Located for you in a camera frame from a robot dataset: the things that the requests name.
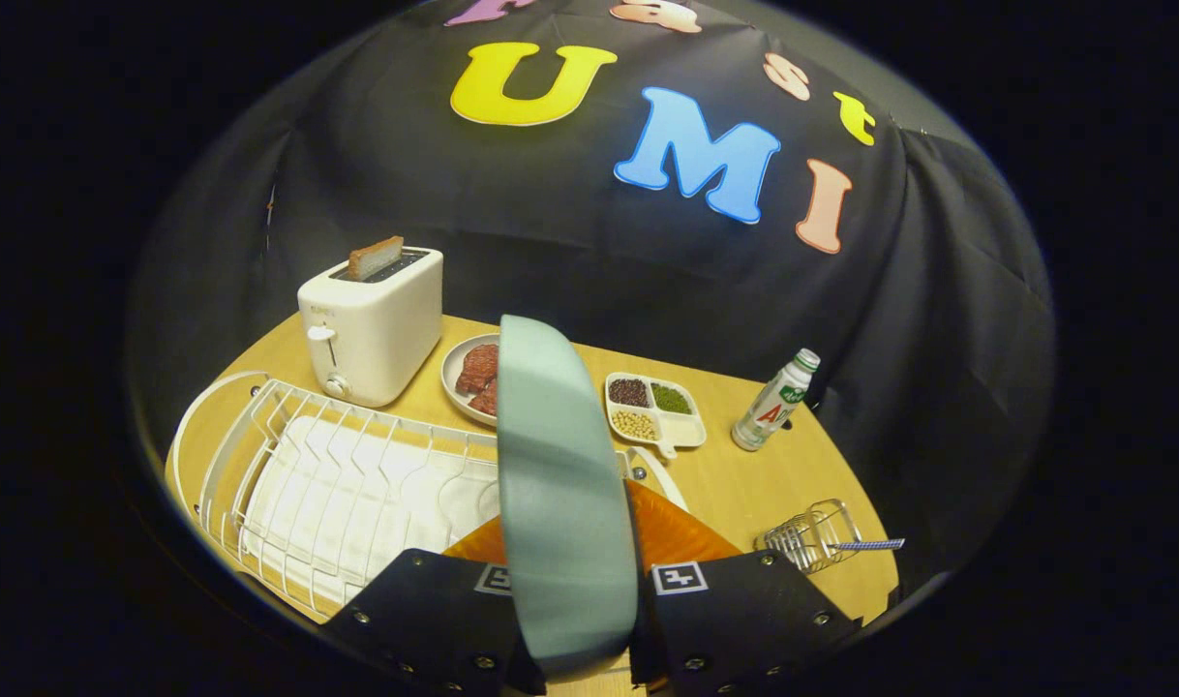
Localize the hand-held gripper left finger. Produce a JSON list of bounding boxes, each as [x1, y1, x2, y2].
[[320, 513, 547, 697]]

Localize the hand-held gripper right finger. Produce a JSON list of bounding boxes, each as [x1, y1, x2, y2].
[[623, 479, 862, 697]]

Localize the metal wire basket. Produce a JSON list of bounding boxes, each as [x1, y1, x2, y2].
[[754, 499, 863, 576]]

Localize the white wire dish rack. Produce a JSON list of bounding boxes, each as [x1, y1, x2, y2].
[[166, 371, 689, 621]]

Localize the pale green plate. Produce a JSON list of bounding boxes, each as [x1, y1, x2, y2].
[[498, 315, 641, 679]]

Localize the white divided bean dish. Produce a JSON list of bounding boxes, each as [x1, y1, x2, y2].
[[604, 372, 708, 460]]

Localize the white round plate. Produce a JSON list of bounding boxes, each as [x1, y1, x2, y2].
[[440, 333, 503, 428]]

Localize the white green drink bottle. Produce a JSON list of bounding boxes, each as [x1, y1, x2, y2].
[[731, 348, 822, 453]]

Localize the white toaster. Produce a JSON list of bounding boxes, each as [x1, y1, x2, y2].
[[297, 248, 445, 409]]

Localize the brown toast slice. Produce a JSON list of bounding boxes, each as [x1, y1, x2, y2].
[[347, 235, 406, 282]]

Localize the black backdrop cloth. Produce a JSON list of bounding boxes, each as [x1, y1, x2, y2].
[[130, 0, 1055, 591]]

